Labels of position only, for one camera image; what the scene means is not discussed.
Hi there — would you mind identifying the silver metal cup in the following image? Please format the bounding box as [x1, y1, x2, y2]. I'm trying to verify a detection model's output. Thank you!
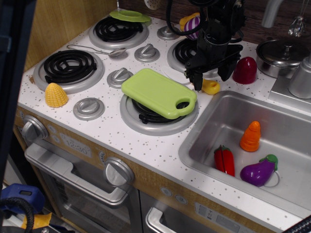
[288, 55, 311, 99]

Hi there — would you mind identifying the silver oven knob right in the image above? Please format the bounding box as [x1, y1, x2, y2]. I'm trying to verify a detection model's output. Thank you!
[104, 157, 135, 187]

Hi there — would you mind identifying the silver oven knob left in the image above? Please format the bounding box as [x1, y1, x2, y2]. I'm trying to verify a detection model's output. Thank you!
[21, 115, 49, 142]

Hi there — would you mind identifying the green plastic plate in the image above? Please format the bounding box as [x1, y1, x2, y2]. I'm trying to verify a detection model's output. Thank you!
[109, 10, 151, 23]

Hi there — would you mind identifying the black braided cable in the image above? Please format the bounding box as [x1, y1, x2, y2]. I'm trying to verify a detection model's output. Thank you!
[0, 197, 35, 233]

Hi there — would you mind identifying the dark red toy pepper half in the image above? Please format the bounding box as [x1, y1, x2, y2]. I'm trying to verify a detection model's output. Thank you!
[232, 57, 257, 84]

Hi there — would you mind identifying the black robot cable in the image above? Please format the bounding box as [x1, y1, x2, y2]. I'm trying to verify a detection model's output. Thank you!
[166, 0, 207, 36]

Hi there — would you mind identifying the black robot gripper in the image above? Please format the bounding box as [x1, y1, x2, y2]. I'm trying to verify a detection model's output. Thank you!
[185, 0, 245, 91]

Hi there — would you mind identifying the yellow toy corn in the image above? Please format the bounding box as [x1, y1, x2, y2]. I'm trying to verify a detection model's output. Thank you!
[45, 83, 69, 108]

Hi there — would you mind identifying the silver faucet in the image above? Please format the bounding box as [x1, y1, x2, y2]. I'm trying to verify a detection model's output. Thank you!
[261, 0, 283, 28]

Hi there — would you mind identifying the silver metal pot with lid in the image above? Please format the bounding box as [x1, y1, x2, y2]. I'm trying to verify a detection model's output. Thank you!
[256, 39, 310, 79]

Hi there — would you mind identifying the purple striped toy vegetable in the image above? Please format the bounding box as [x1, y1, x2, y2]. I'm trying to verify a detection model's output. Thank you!
[179, 12, 200, 41]

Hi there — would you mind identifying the silver stove knob front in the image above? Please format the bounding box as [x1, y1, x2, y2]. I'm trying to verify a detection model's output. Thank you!
[73, 98, 105, 121]

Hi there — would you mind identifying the silver oven door handle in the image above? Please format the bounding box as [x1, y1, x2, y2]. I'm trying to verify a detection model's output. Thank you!
[25, 144, 128, 208]

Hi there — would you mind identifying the red toy chili pepper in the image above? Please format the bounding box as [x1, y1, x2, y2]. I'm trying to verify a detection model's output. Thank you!
[214, 145, 235, 177]

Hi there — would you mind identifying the silver sink basin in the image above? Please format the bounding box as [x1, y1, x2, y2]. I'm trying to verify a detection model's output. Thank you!
[179, 91, 311, 218]

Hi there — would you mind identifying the silver metal spoon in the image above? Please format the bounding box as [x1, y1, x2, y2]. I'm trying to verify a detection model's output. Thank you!
[67, 44, 127, 57]

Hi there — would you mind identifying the back right black burner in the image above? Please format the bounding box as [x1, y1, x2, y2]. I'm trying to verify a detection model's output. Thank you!
[162, 38, 222, 84]

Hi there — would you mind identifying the silver stove knob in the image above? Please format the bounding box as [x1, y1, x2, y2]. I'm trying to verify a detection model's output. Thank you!
[107, 67, 133, 89]
[157, 26, 180, 41]
[134, 44, 160, 63]
[73, 98, 105, 121]

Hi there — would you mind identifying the hanging slotted spoon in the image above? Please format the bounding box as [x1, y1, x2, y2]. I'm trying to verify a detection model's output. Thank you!
[144, 0, 161, 10]

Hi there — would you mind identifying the front left black burner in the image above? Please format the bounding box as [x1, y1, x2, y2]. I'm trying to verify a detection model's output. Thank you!
[33, 50, 104, 94]

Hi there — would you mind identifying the hanging clear glass ornament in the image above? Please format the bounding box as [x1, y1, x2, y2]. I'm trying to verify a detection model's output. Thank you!
[288, 0, 309, 37]

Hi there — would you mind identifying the silver stove knob back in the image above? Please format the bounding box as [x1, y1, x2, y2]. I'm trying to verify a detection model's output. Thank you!
[157, 26, 180, 41]

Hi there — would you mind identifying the green plastic cutting board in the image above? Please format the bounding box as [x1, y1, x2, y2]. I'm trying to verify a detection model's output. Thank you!
[121, 68, 197, 119]

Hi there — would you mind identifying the blue clamp tool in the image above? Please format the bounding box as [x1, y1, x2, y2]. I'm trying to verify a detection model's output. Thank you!
[0, 183, 45, 214]

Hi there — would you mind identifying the black burner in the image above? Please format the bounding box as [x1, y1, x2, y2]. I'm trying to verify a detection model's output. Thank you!
[162, 38, 222, 84]
[88, 17, 149, 50]
[33, 50, 104, 94]
[120, 95, 198, 136]

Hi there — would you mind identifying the silver oven knob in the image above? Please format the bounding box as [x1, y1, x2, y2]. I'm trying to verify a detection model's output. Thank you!
[104, 157, 135, 187]
[21, 115, 49, 142]

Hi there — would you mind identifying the back left black burner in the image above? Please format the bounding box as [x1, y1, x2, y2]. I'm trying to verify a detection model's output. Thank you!
[88, 17, 149, 50]

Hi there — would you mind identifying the toy knife yellow handle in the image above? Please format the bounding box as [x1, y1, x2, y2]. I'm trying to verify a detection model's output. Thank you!
[161, 65, 221, 96]

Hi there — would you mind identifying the purple toy eggplant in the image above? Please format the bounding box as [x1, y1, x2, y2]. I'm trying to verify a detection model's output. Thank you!
[240, 154, 278, 187]

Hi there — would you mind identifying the front right black burner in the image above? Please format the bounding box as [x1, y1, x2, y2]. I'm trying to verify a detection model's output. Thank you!
[120, 95, 198, 136]

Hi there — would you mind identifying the silver dishwasher handle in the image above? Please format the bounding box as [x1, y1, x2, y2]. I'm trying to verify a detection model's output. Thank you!
[145, 207, 171, 233]

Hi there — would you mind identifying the orange toy carrot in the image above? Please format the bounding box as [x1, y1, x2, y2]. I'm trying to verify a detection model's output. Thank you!
[240, 121, 261, 152]

